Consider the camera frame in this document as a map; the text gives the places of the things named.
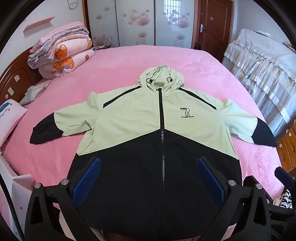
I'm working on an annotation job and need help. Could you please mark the white lace furniture cover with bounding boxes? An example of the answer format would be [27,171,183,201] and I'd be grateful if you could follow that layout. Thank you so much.
[222,28,296,139]

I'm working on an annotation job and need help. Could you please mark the pink wall shelf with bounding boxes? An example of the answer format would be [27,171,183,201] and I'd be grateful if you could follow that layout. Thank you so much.
[23,16,55,32]

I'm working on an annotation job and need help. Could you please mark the stack of folded pink quilts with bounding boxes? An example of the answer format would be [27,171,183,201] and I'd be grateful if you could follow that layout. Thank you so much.
[28,22,90,69]

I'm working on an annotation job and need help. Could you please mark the grey crumpled cloth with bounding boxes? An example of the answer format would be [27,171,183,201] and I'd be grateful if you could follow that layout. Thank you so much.
[20,80,52,106]

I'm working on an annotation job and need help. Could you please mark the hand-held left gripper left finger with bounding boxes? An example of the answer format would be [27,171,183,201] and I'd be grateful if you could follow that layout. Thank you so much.
[24,156,102,241]

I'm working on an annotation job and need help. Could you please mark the floral sliding wardrobe doors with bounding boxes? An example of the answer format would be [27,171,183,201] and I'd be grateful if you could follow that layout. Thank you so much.
[87,0,196,49]

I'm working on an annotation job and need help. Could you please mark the wooden drawer cabinet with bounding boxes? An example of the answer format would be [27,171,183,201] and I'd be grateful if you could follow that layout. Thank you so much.
[276,126,296,173]

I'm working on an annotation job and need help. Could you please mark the pink plush bed blanket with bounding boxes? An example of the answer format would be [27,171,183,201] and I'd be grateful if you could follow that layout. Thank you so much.
[0,45,284,232]

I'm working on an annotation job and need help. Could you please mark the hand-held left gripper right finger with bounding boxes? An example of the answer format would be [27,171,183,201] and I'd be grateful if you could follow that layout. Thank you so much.
[196,156,278,241]

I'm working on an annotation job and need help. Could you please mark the brown wooden door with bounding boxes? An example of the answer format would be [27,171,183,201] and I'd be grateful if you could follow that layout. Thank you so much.
[196,0,233,50]

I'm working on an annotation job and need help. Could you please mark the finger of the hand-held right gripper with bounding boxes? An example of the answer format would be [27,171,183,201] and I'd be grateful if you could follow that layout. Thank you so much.
[243,176,274,205]
[274,166,296,186]

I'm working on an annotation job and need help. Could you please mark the pink printed pillow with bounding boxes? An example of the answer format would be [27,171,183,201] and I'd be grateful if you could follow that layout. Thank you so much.
[0,97,28,147]

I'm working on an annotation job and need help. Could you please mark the green and black hooded jacket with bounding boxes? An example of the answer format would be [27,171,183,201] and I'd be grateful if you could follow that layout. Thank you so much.
[30,65,278,241]

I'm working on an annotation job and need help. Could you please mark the wooden headboard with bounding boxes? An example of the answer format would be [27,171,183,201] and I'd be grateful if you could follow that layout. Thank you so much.
[0,45,43,103]

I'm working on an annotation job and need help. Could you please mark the zebra-print cloth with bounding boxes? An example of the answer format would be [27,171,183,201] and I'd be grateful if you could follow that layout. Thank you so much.
[280,189,292,207]

